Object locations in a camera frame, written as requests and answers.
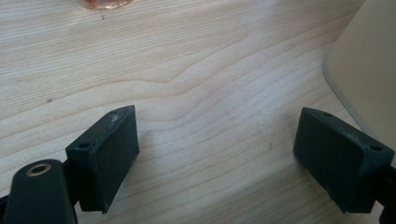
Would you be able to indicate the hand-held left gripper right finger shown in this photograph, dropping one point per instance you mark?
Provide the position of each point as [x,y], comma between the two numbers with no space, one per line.
[336,158]

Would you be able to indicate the clear container of red chilies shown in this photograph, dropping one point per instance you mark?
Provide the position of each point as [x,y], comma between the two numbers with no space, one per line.
[104,3]

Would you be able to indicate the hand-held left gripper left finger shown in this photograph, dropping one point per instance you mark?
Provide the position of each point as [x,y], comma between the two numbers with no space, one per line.
[104,161]

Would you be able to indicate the cream plastic container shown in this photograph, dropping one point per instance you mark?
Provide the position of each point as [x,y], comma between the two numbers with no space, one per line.
[367,68]

